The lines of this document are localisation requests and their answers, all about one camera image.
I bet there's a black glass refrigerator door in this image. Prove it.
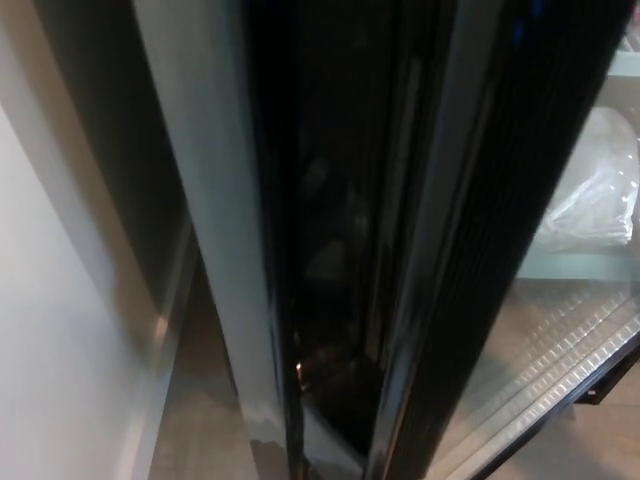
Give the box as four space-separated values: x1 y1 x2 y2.
130 0 632 480

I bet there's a clear plastic bag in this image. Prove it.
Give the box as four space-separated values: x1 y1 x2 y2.
538 105 640 247

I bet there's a pale green glass shelf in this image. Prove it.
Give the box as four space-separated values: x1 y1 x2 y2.
513 49 640 279

